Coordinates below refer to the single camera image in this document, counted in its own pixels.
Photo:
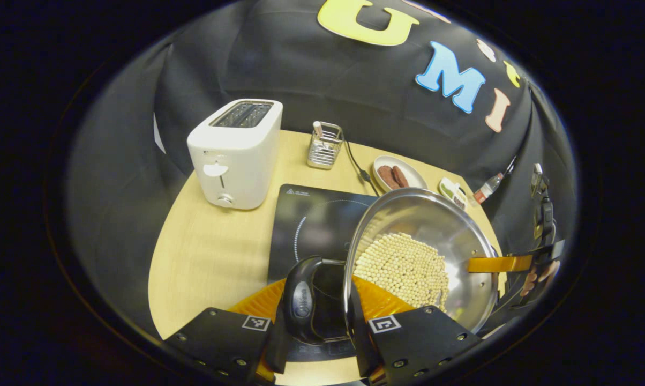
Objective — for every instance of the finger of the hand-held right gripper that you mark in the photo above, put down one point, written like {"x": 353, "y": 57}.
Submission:
{"x": 499, "y": 264}

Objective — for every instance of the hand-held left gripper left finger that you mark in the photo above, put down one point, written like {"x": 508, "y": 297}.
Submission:
{"x": 278, "y": 354}

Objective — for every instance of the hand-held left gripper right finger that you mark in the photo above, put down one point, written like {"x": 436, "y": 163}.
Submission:
{"x": 362, "y": 348}

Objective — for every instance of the black induction cooktop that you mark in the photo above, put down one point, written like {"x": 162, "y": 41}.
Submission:
{"x": 312, "y": 214}

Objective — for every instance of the clear water bottle red label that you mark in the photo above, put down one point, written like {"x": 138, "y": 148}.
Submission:
{"x": 486, "y": 188}

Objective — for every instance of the pile of dark red beans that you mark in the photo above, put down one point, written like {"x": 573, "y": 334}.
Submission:
{"x": 459, "y": 202}

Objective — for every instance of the pile of soybeans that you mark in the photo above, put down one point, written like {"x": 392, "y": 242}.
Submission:
{"x": 403, "y": 268}

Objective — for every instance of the pile of green beans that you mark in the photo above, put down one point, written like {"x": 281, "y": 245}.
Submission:
{"x": 447, "y": 189}

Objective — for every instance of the white divided dish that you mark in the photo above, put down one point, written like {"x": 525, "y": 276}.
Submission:
{"x": 452, "y": 185}

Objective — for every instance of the round white plate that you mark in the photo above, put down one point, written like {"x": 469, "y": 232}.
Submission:
{"x": 416, "y": 174}

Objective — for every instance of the brown meat piece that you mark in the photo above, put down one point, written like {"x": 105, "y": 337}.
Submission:
{"x": 401, "y": 176}
{"x": 387, "y": 178}

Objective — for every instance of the white toaster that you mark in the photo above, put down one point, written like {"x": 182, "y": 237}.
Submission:
{"x": 237, "y": 161}

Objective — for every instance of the pink stick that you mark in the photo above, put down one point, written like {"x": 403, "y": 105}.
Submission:
{"x": 317, "y": 129}

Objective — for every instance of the black backdrop cloth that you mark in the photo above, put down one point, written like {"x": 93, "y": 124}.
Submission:
{"x": 301, "y": 69}

